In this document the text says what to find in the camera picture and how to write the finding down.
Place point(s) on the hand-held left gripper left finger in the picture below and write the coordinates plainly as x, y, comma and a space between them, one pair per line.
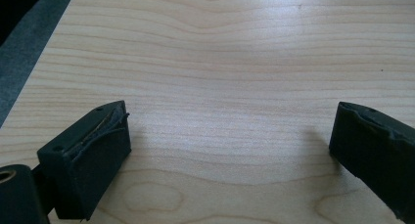
88, 158

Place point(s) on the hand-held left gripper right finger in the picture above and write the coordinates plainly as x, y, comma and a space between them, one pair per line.
375, 152

